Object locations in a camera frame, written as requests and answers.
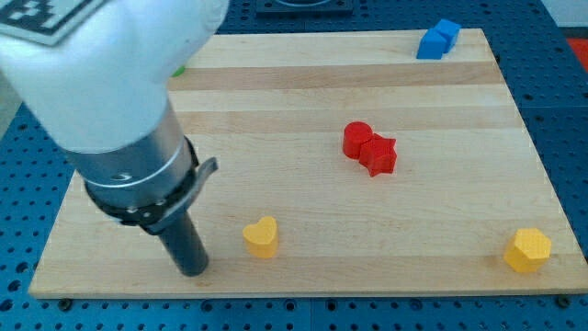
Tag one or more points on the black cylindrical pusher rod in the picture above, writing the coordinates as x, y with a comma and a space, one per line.
183, 244

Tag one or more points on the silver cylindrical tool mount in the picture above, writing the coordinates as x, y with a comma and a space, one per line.
149, 183

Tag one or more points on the yellow heart block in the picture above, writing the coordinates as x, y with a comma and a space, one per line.
261, 238

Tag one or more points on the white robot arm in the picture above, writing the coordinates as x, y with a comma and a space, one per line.
95, 75

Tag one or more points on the green block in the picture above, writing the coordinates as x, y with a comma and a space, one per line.
179, 71

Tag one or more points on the black white fiducial tag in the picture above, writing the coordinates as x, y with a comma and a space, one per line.
45, 22

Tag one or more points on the red cylinder block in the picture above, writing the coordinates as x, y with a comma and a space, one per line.
356, 133

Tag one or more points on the red star block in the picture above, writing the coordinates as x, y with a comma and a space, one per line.
378, 155

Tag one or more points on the wooden board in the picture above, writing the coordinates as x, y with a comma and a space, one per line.
272, 108

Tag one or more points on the blue cube block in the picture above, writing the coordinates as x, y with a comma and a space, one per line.
432, 46

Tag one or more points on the blue angular block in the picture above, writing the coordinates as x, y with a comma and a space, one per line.
449, 30

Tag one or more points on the yellow hexagon block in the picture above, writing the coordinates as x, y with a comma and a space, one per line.
527, 251

